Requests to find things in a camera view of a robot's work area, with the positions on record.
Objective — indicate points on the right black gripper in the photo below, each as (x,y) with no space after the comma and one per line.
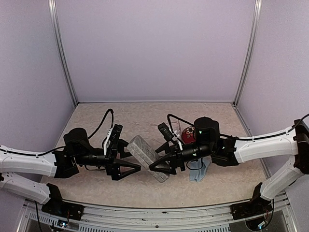
(175,158)

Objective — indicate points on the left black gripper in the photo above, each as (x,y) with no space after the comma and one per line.
(112,167)

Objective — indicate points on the grey glasses case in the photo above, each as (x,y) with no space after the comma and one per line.
(145,155)

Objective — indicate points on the small blue cleaning cloth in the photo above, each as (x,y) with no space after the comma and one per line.
(198,168)

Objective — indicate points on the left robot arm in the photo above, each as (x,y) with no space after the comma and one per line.
(63,163)

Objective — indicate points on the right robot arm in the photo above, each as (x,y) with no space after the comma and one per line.
(231,151)

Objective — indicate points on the red floral plate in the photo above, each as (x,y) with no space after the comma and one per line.
(188,135)

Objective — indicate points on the clear pink glasses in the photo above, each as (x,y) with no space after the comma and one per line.
(176,127)

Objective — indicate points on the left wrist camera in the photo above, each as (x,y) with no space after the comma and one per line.
(112,137)

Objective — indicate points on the front aluminium rail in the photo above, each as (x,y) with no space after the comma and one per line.
(102,218)

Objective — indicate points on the left aluminium frame post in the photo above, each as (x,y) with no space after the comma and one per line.
(61,52)

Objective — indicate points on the aluminium frame post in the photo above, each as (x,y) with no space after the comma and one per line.
(61,52)
(249,52)

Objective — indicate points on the right aluminium frame post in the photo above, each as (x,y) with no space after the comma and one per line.
(249,52)

